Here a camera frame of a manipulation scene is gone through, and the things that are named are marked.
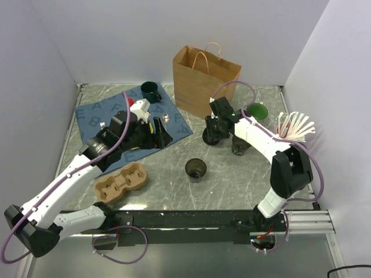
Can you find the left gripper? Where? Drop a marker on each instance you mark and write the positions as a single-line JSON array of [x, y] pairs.
[[160, 139]]

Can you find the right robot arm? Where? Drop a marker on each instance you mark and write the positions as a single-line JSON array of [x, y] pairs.
[[290, 165]]

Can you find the brown paper bag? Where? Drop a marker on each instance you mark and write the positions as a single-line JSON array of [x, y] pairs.
[[197, 75]]

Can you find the dark green mug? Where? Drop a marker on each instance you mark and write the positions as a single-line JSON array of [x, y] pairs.
[[150, 92]]

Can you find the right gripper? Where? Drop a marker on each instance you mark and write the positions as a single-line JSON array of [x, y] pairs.
[[210, 120]]

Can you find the pink stirrer cup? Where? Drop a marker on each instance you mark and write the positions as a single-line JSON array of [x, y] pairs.
[[282, 130]]

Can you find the white mug green inside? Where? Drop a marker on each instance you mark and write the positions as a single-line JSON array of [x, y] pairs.
[[258, 111]]

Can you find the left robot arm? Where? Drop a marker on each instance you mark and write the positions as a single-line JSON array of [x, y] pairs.
[[38, 223]]

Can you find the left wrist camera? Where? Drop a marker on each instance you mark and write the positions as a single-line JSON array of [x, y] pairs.
[[140, 109]]

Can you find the black plastic lid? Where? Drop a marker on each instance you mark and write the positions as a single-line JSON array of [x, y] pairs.
[[209, 142]]

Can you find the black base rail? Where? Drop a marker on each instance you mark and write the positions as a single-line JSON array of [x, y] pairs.
[[187, 226]]

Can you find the cardboard cup carrier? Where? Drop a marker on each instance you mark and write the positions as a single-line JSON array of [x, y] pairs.
[[111, 188]]

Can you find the silver spoon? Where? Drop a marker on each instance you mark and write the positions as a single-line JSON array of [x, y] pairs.
[[165, 119]]

